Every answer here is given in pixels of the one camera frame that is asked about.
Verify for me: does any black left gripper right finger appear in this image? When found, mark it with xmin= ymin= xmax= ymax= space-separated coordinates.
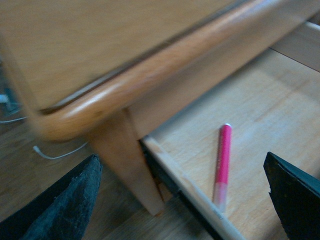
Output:
xmin=263 ymin=152 xmax=320 ymax=240

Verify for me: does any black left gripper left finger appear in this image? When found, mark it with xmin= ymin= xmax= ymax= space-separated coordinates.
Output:
xmin=0 ymin=154 xmax=103 ymax=240

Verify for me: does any pink marker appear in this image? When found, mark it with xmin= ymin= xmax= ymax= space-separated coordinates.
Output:
xmin=212 ymin=123 xmax=232 ymax=212

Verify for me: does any wooden drawer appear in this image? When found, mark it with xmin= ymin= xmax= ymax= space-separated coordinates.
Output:
xmin=142 ymin=22 xmax=320 ymax=240

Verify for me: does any wooden nightstand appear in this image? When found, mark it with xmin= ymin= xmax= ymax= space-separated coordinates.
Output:
xmin=0 ymin=0 xmax=320 ymax=216

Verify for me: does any white charging cable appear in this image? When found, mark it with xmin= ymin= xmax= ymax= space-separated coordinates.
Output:
xmin=0 ymin=93 xmax=89 ymax=160

